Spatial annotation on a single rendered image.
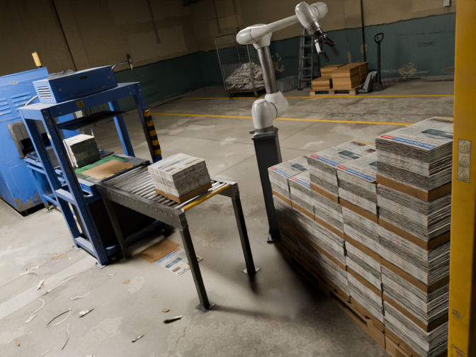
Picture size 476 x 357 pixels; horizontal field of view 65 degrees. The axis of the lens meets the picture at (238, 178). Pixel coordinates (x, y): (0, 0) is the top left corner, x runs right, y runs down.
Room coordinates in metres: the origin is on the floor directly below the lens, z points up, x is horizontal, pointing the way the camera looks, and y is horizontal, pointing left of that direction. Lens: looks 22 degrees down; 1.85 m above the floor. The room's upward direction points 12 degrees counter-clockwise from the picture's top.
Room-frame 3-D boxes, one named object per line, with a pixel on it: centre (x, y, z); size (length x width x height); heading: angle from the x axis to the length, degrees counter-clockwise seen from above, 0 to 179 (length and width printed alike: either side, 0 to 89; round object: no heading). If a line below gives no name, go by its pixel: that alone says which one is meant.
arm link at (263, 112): (3.04, -0.31, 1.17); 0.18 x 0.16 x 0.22; 133
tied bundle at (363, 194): (1.77, -0.75, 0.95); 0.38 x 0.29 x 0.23; 110
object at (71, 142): (4.13, 1.67, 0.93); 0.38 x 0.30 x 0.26; 40
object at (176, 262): (2.94, 0.68, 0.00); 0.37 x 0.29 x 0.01; 40
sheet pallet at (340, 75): (8.72, -2.80, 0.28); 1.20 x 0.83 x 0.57; 40
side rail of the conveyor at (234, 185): (3.07, 0.46, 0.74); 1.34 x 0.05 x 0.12; 40
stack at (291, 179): (2.17, -0.61, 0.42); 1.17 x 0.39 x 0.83; 19
